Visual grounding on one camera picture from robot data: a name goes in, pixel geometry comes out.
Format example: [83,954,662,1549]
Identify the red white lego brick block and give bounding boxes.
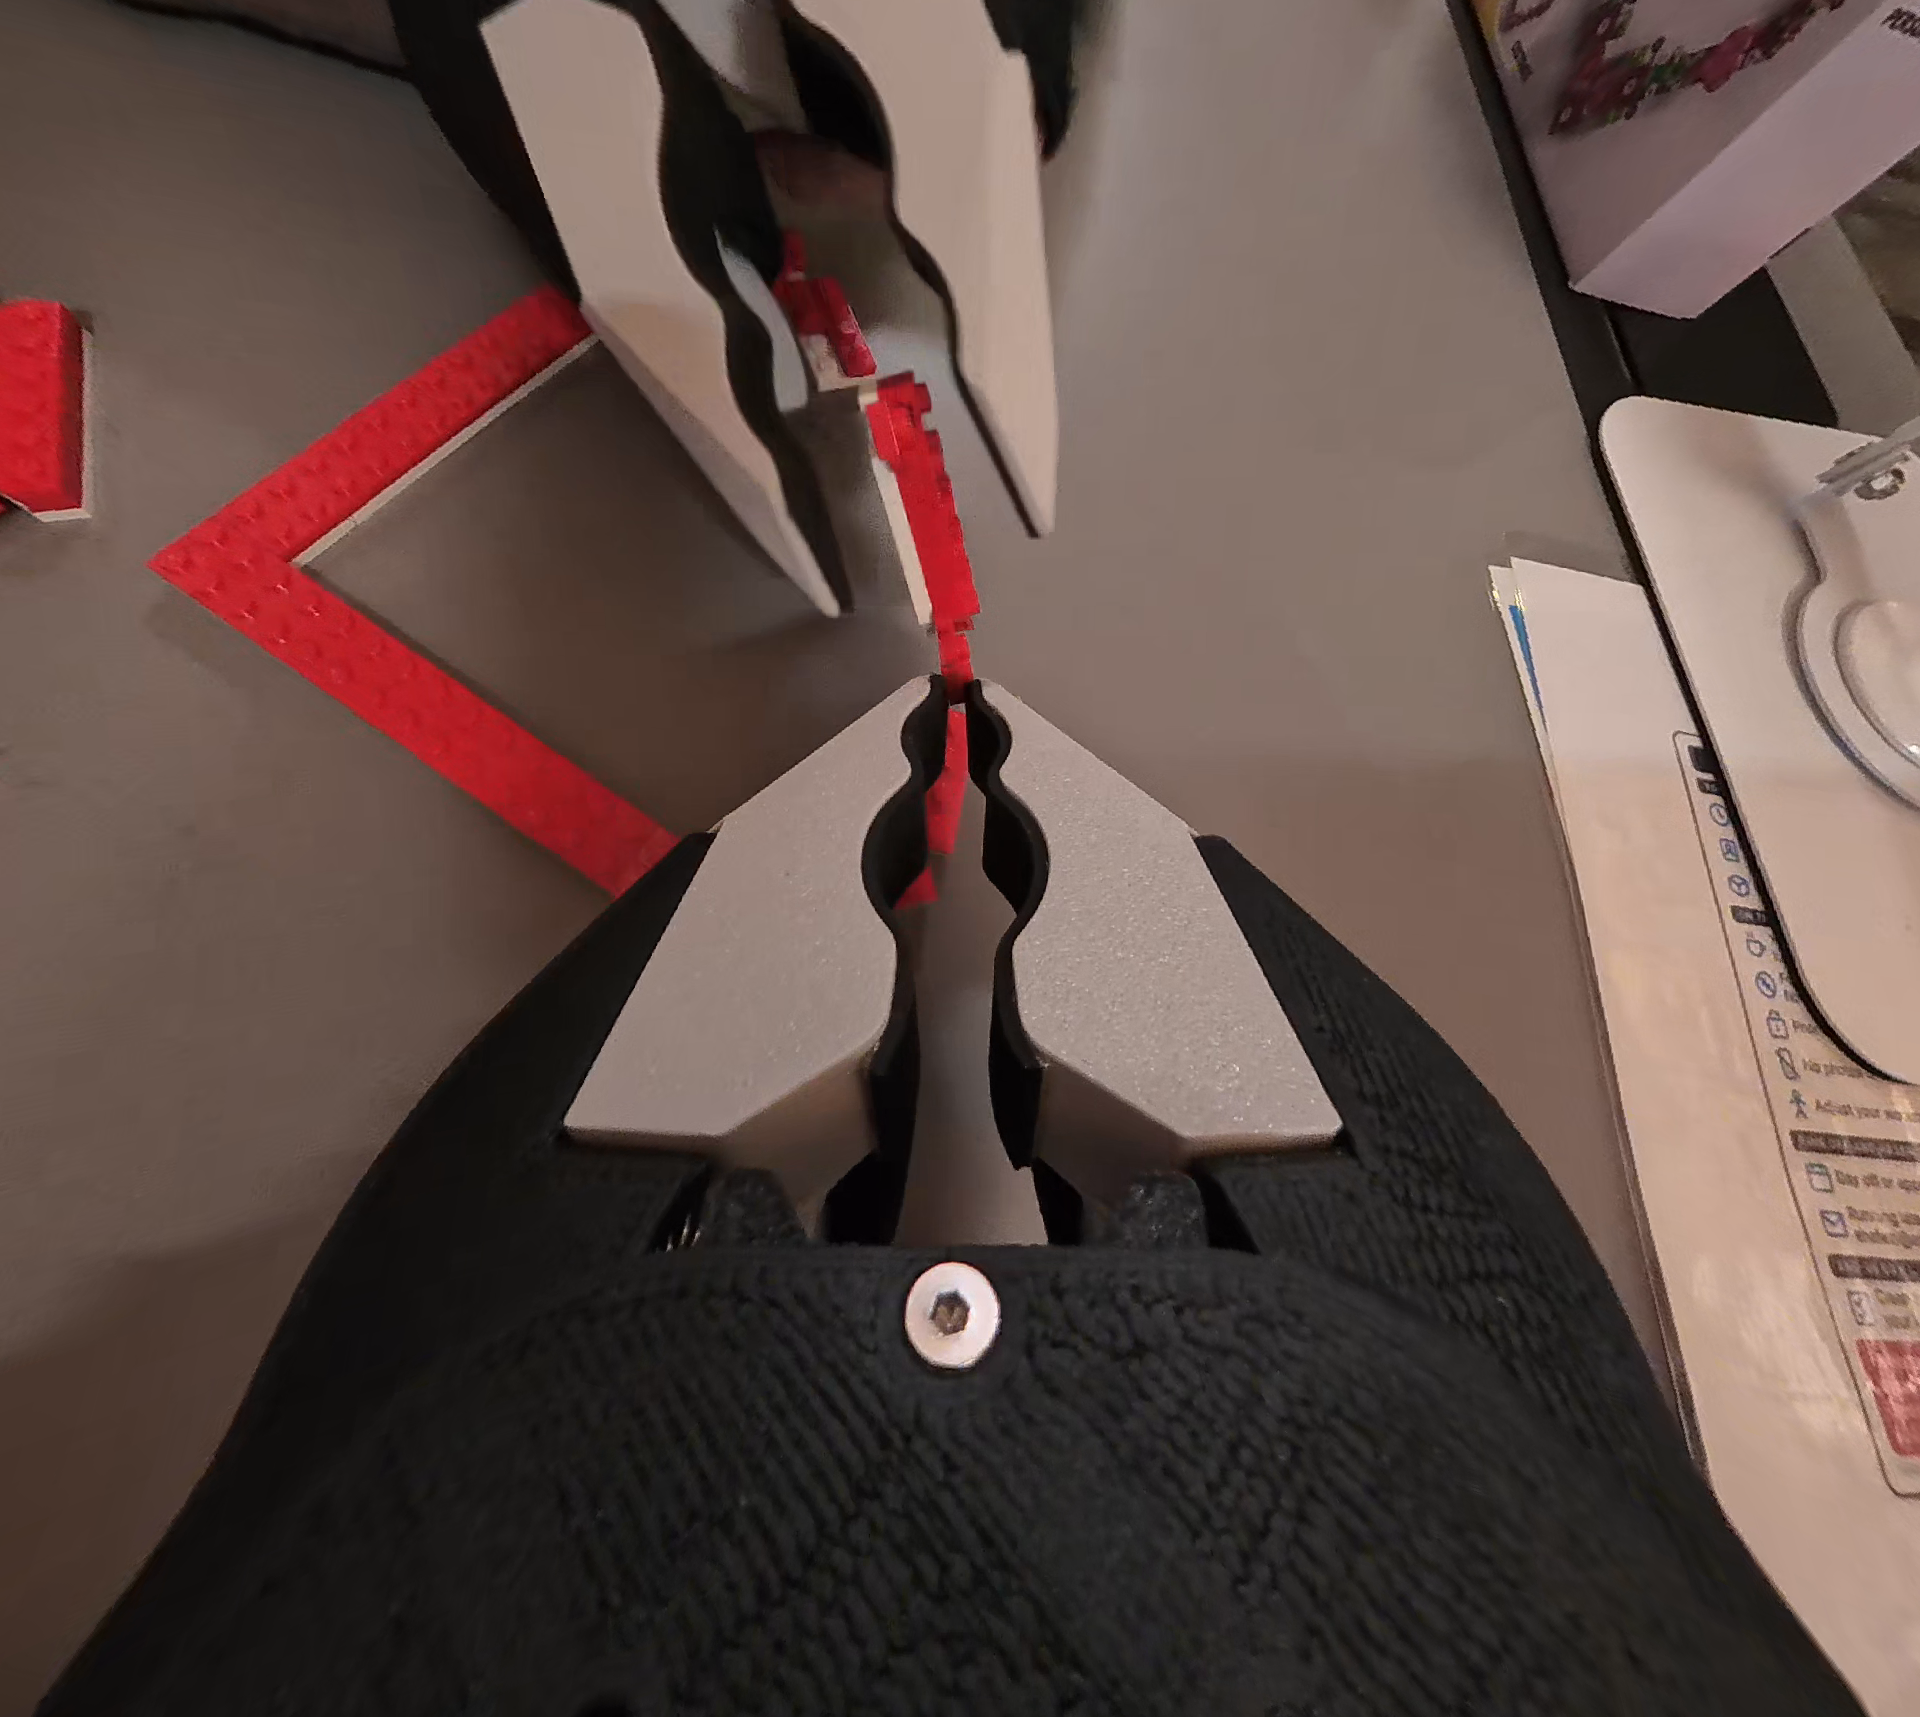
[0,299,96,528]

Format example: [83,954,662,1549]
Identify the long red white lego strip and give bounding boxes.
[772,230,981,635]

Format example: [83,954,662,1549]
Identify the red L-shaped lego frame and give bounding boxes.
[146,284,686,902]

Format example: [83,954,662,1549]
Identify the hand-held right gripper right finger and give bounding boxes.
[968,676,1347,1212]

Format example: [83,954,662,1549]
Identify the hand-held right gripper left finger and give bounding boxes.
[563,674,966,1227]

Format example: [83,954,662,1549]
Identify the white printed paper sheets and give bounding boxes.
[1485,555,1920,1504]

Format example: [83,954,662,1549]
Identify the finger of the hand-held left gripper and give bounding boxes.
[479,0,852,618]
[757,0,1063,543]

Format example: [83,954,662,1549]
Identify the white flat board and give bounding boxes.
[1597,394,1920,1089]

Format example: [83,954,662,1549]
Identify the flower print cardboard box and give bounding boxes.
[1454,0,1920,319]

